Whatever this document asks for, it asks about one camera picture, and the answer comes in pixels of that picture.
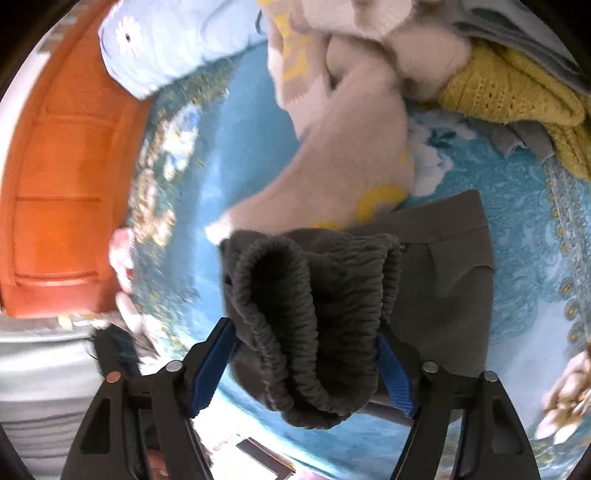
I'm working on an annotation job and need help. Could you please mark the dark grey sweatpants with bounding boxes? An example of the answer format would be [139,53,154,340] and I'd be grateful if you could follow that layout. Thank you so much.
[221,190,495,429]

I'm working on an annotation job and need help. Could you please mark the pink folded garment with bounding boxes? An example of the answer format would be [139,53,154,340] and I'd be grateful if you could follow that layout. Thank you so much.
[108,227,148,337]

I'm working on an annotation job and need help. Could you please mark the teal floral bed blanket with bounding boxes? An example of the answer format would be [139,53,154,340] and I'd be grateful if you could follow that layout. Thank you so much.
[129,45,590,479]

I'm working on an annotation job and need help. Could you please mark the light blue floral quilt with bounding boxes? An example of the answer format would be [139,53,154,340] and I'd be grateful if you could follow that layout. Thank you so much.
[97,0,266,100]

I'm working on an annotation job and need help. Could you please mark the mustard yellow knit sweater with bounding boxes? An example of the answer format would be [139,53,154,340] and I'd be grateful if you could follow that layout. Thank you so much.
[438,41,590,180]

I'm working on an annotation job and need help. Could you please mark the beige fuzzy sweater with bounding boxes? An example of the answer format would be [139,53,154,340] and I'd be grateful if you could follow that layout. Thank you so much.
[205,1,472,244]

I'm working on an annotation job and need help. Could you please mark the orange wooden bed frame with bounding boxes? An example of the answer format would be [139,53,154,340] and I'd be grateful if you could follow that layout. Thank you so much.
[1,1,150,319]

